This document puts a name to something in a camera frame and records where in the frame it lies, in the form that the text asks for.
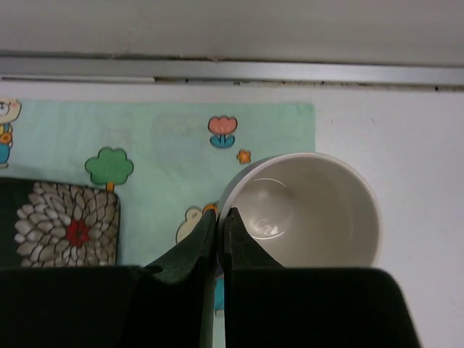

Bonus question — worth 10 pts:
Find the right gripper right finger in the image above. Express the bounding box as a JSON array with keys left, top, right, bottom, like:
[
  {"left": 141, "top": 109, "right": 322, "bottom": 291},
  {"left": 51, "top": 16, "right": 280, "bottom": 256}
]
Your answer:
[{"left": 221, "top": 208, "right": 283, "bottom": 347}]

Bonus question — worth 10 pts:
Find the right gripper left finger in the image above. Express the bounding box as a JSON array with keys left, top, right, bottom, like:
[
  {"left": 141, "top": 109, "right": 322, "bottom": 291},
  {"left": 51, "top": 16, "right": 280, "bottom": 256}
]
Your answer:
[{"left": 126, "top": 210, "right": 217, "bottom": 347}]

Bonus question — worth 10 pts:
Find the purple mug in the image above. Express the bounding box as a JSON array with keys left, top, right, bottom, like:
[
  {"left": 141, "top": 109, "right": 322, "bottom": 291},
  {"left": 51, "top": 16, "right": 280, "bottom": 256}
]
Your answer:
[{"left": 217, "top": 152, "right": 383, "bottom": 268}]

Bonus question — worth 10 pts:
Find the green cartoon placemat cloth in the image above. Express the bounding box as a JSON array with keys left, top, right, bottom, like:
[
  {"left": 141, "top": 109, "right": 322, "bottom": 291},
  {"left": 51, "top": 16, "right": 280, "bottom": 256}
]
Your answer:
[{"left": 0, "top": 98, "right": 316, "bottom": 348}]

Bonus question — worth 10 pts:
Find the black floral square plate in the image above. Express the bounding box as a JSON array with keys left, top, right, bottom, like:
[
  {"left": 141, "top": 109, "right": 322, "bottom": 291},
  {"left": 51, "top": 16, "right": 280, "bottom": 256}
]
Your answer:
[{"left": 1, "top": 178, "right": 120, "bottom": 268}]

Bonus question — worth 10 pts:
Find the aluminium table edge rail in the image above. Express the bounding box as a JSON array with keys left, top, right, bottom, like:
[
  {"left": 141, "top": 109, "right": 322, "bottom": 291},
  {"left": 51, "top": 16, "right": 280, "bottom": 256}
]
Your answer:
[{"left": 1, "top": 51, "right": 463, "bottom": 91}]

